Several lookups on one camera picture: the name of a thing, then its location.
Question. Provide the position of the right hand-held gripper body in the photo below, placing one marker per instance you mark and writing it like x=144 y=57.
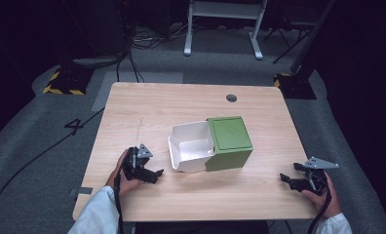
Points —
x=316 y=180

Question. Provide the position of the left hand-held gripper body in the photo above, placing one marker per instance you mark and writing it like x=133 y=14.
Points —
x=132 y=162

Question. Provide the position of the white plastic drawer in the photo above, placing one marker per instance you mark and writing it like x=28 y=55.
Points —
x=191 y=148

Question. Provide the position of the green drawer box casing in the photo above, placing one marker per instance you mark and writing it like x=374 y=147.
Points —
x=230 y=143

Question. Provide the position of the person's left hand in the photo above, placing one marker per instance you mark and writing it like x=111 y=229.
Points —
x=124 y=186

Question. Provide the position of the person's right hand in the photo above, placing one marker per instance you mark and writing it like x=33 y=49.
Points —
x=329 y=203

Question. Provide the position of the grey tape piece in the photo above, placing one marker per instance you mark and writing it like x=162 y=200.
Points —
x=85 y=190

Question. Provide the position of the black yellow striped stand base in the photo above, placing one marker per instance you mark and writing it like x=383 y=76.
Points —
x=293 y=86
x=69 y=83

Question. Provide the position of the grey round stand base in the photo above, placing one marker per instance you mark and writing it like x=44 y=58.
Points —
x=96 y=61

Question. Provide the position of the black tripod stand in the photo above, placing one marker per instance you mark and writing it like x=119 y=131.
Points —
x=287 y=39

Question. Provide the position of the dark slanted metal pole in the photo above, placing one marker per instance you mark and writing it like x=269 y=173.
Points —
x=311 y=35

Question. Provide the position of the white metal stand frame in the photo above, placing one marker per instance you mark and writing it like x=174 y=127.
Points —
x=225 y=9

